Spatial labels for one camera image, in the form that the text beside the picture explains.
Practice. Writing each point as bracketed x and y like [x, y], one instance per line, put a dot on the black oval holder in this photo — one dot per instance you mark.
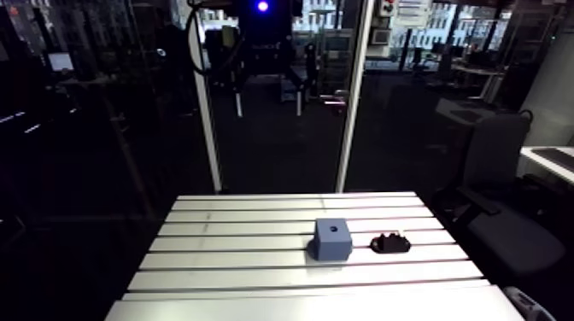
[390, 244]

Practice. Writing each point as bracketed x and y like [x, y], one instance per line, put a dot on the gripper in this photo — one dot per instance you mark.
[264, 36]

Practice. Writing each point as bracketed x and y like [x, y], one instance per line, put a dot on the pale holed strip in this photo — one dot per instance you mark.
[527, 305]

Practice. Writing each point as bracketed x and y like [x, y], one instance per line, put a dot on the dark blue-grey block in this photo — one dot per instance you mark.
[332, 242]

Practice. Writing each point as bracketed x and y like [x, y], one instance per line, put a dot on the black keyboard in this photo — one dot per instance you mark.
[556, 158]

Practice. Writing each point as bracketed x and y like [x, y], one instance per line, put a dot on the computer screen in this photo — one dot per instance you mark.
[61, 61]

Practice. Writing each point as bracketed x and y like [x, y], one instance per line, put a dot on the dark office chair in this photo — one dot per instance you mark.
[497, 188]

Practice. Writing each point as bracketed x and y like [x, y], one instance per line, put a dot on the white desk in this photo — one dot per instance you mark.
[545, 168]

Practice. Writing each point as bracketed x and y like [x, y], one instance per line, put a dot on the white metal post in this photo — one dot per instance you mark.
[354, 98]
[207, 116]

